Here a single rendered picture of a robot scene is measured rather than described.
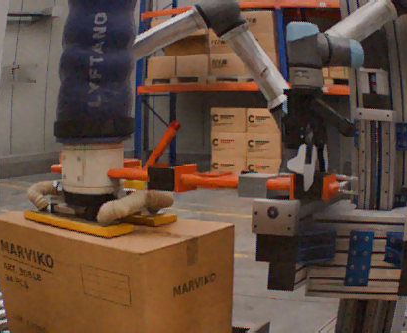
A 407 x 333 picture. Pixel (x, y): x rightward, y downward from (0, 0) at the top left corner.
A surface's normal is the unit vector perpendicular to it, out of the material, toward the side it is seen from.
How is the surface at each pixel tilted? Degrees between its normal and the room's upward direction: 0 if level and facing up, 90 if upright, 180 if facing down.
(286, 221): 90
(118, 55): 70
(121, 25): 83
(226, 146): 92
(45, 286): 90
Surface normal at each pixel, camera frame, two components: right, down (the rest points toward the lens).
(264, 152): -0.56, 0.12
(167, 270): 0.86, 0.04
